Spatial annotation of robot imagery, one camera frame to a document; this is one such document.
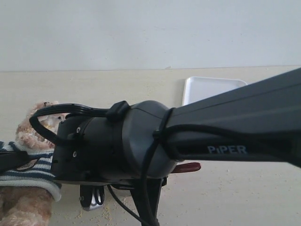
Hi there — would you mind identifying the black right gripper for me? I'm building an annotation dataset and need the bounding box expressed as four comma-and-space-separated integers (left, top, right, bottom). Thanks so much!
51, 119, 122, 186

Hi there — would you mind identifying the tan teddy bear striped sweater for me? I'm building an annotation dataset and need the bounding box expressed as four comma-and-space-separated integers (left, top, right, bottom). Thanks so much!
0, 101, 62, 226

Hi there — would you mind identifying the dark red wooden spoon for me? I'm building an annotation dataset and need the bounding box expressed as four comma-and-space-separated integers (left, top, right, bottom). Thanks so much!
171, 162, 201, 174

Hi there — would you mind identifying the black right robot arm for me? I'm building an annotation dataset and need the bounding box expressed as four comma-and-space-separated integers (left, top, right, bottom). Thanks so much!
43, 69, 301, 226

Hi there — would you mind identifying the black zip tie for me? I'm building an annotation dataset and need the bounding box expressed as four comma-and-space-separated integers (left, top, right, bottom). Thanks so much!
152, 107, 175, 142

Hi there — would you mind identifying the white plastic tray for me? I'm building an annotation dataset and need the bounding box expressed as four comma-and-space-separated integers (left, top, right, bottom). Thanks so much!
182, 76, 247, 106

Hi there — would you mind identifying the black flat ribbon cable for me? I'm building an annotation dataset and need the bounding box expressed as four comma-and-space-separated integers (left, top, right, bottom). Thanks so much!
29, 101, 111, 144

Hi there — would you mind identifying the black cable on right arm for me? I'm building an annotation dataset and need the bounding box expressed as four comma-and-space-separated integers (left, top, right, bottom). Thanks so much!
107, 124, 301, 226

